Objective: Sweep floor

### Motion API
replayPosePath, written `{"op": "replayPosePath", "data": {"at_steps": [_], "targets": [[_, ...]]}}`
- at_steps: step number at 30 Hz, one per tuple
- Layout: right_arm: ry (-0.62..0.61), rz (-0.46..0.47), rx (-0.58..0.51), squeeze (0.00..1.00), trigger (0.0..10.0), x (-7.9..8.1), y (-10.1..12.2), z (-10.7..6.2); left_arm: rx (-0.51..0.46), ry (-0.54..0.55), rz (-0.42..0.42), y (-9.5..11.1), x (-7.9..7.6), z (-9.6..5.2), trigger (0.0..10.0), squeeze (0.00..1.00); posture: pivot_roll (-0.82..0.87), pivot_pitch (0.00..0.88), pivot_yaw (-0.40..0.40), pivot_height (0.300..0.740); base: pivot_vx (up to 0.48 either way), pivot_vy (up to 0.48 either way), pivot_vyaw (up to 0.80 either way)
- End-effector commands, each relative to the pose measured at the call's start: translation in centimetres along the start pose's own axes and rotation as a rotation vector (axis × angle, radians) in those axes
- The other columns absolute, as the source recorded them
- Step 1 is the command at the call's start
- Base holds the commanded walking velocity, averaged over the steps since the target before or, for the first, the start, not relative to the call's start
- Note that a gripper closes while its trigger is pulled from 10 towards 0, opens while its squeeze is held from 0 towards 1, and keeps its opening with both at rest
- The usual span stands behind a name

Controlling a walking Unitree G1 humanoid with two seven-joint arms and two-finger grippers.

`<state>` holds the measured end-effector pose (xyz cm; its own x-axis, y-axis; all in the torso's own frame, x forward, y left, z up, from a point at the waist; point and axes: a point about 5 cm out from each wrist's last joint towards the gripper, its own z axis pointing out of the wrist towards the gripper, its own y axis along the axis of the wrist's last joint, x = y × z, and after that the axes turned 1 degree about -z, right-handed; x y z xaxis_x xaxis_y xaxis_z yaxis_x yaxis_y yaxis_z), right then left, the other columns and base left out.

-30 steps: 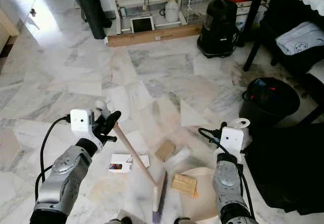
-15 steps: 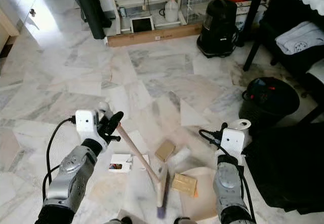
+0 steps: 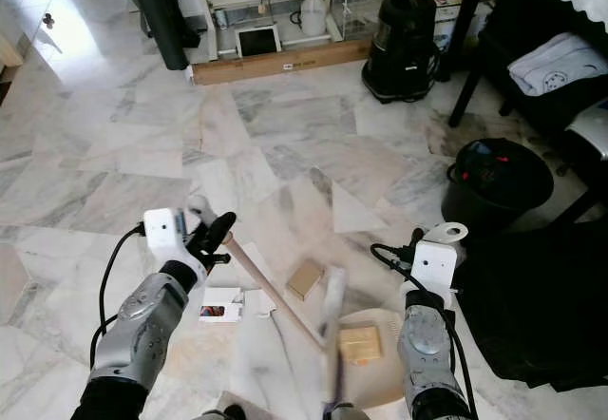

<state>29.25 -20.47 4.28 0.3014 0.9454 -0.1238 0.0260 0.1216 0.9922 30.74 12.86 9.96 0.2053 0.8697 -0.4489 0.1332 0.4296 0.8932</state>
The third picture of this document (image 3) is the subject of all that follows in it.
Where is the wooden broom handle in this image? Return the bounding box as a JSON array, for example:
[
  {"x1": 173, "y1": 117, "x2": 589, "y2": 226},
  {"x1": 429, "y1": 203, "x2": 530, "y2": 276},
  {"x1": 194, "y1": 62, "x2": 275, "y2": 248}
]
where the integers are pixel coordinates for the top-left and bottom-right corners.
[{"x1": 225, "y1": 235, "x2": 332, "y2": 353}]

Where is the beige plastic dustpan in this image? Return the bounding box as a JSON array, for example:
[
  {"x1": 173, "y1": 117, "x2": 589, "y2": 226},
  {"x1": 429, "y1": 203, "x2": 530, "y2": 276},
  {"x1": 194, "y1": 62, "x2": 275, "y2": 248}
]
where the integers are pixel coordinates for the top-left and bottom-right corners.
[{"x1": 336, "y1": 298, "x2": 409, "y2": 410}]

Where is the small white printed carton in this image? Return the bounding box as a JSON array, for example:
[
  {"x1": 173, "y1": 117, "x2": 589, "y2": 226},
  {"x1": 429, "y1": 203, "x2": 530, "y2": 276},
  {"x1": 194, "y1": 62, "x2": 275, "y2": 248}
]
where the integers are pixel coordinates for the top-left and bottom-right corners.
[{"x1": 200, "y1": 287, "x2": 244, "y2": 325}]

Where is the white paper scrap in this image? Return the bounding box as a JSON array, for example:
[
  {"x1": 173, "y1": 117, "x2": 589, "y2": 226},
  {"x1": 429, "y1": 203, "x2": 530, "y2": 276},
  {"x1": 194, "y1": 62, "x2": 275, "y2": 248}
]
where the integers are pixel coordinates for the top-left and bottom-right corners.
[{"x1": 244, "y1": 289, "x2": 277, "y2": 319}]

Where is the white purple stick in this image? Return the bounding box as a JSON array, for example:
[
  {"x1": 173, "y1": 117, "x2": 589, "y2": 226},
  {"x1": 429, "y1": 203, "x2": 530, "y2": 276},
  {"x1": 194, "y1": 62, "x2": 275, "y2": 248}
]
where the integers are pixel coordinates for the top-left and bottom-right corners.
[{"x1": 322, "y1": 265, "x2": 349, "y2": 417}]

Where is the tan block with orange edge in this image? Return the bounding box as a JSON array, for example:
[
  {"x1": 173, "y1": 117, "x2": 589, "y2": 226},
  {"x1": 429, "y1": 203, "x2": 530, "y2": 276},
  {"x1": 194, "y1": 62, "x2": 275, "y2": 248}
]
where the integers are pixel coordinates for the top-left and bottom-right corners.
[{"x1": 338, "y1": 324, "x2": 384, "y2": 365}]

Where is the black round bucket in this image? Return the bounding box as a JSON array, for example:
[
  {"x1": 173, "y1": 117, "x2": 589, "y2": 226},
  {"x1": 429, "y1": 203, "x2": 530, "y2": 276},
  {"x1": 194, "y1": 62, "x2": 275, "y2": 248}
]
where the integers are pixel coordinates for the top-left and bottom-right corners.
[{"x1": 441, "y1": 137, "x2": 555, "y2": 232}]

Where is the large black fabric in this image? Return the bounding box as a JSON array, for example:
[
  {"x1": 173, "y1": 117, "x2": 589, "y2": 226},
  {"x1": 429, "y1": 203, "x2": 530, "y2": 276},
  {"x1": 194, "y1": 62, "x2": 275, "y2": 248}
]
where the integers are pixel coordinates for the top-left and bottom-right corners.
[{"x1": 449, "y1": 219, "x2": 608, "y2": 394}]

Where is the long brown cardboard box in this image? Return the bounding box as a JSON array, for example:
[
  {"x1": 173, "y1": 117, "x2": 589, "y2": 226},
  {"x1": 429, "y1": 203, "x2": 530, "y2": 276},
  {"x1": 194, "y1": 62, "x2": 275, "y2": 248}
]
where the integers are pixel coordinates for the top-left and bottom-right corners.
[{"x1": 192, "y1": 39, "x2": 372, "y2": 86}]

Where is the white framed tablet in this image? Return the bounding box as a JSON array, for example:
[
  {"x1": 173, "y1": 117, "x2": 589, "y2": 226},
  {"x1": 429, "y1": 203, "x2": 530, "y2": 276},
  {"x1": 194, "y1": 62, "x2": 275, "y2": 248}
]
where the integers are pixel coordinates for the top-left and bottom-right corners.
[{"x1": 235, "y1": 23, "x2": 284, "y2": 59}]

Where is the black vacuum cleaner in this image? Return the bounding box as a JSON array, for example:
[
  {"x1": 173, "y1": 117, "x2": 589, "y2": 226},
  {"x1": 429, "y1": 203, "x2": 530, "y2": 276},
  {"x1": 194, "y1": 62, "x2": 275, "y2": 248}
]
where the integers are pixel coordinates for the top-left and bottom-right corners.
[{"x1": 360, "y1": 0, "x2": 444, "y2": 104}]

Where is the silver metal object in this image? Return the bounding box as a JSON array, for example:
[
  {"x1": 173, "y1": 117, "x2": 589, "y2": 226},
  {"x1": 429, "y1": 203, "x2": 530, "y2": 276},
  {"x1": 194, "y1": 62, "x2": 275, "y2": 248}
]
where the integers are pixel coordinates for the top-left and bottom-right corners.
[{"x1": 564, "y1": 96, "x2": 608, "y2": 162}]

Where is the white metal shelf rack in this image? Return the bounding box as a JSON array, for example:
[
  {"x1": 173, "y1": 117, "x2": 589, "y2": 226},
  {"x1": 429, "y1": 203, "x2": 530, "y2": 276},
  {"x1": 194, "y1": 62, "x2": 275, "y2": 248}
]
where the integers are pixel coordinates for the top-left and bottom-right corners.
[{"x1": 195, "y1": 0, "x2": 352, "y2": 62}]

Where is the tall black bag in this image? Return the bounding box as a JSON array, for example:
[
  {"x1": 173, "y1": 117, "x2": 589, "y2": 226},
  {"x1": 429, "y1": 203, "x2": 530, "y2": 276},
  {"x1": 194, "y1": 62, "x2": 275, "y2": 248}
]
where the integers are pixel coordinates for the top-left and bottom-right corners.
[{"x1": 121, "y1": 0, "x2": 201, "y2": 72}]

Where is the clear plastic jug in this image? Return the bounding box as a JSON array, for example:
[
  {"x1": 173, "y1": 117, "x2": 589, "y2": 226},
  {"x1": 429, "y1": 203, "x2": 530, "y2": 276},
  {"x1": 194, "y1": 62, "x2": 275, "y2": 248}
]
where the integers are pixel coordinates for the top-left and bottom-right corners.
[{"x1": 298, "y1": 0, "x2": 332, "y2": 39}]

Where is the black wooden chair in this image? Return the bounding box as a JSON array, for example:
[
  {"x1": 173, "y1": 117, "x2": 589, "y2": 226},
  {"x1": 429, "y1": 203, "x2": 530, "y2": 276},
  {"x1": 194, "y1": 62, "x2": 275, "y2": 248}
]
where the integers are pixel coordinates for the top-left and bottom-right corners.
[{"x1": 445, "y1": 0, "x2": 608, "y2": 226}]

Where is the folded grey white cloth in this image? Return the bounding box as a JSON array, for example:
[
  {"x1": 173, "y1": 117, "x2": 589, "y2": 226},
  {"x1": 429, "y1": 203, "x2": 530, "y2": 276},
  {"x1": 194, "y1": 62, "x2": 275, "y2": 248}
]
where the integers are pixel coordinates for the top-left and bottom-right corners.
[{"x1": 507, "y1": 31, "x2": 608, "y2": 97}]

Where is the light wooden furniture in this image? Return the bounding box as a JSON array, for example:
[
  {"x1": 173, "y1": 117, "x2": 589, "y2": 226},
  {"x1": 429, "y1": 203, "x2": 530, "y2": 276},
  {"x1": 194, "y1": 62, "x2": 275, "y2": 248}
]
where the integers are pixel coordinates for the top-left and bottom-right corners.
[{"x1": 0, "y1": 38, "x2": 26, "y2": 86}]

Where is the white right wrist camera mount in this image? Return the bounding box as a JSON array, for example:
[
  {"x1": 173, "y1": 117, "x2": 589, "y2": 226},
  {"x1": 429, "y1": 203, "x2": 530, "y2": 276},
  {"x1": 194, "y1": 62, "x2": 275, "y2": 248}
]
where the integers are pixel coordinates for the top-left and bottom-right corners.
[{"x1": 409, "y1": 221, "x2": 470, "y2": 299}]

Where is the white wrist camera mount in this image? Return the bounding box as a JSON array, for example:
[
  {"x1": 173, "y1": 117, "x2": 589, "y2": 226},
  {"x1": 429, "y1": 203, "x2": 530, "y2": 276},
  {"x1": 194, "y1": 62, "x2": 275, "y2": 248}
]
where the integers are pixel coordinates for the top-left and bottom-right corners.
[
  {"x1": 409, "y1": 221, "x2": 470, "y2": 299},
  {"x1": 142, "y1": 207, "x2": 193, "y2": 265}
]

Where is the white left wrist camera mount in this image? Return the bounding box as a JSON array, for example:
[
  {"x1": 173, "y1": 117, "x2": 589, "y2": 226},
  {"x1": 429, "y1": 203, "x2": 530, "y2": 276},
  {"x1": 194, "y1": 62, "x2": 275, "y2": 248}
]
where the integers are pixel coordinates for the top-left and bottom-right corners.
[{"x1": 142, "y1": 207, "x2": 193, "y2": 265}]

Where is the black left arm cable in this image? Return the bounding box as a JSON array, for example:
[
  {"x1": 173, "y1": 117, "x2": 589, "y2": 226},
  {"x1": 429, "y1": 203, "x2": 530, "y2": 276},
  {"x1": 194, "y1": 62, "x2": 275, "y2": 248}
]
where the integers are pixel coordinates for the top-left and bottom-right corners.
[{"x1": 89, "y1": 223, "x2": 146, "y2": 372}]

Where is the white wire cage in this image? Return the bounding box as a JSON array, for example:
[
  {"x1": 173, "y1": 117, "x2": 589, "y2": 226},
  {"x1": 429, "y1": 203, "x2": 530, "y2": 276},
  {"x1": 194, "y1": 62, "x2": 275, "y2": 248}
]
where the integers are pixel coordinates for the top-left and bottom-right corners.
[{"x1": 331, "y1": 0, "x2": 411, "y2": 42}]

